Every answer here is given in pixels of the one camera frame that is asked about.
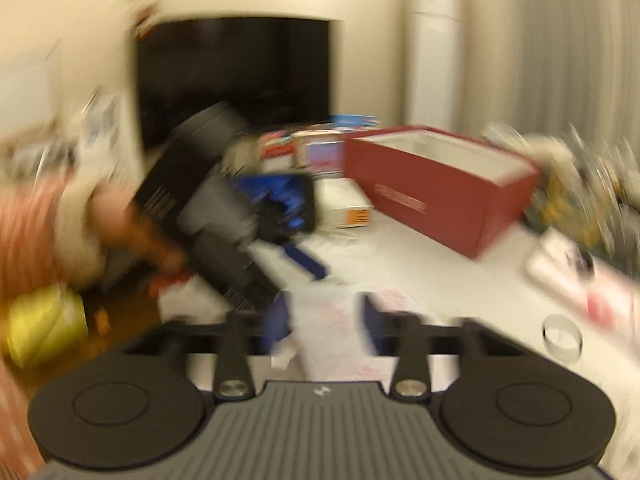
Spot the white tower air conditioner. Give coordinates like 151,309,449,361
405,0,466,131

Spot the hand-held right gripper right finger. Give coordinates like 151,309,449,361
359,293,527,403

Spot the white sheer curtain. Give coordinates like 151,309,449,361
465,0,640,151

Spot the white orange power cube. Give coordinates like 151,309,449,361
315,180,376,230

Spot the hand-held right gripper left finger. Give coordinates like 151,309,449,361
124,292,294,403

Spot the black television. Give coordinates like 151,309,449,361
135,16,333,148

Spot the person's left hand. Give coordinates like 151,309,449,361
90,190,188,276

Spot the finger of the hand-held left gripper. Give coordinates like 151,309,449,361
250,240,329,284

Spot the smartphone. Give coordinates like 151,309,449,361
232,171,317,235

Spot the red cardboard box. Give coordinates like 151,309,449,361
342,126,543,260

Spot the yellow bag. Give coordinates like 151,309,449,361
7,285,88,368

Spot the person's orange dotted robe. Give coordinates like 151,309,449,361
0,355,46,480

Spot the black rubber band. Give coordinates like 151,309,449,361
542,314,583,363

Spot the white pink-printed shopping bag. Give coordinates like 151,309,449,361
160,280,416,386

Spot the large white pink folded bag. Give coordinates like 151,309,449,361
525,230,640,331

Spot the red white small box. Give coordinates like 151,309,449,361
257,130,296,173

